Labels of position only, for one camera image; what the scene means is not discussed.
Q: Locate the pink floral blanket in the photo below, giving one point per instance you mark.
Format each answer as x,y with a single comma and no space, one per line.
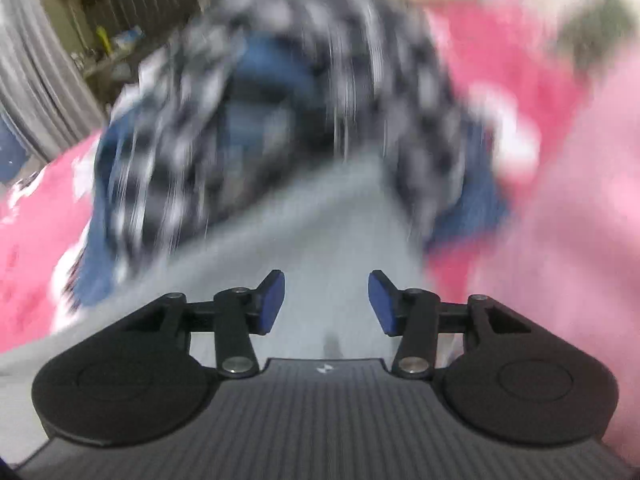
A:
525,60

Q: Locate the cluttered shelf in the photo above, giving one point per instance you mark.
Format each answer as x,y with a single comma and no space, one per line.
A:
100,10

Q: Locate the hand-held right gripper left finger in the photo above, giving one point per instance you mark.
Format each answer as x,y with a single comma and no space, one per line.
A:
272,305

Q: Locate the grey sweater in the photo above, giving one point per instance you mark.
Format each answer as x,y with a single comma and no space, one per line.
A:
310,240

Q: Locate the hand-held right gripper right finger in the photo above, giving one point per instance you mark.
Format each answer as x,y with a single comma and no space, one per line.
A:
382,305

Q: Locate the grey curtain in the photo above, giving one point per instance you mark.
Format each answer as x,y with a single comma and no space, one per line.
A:
30,60

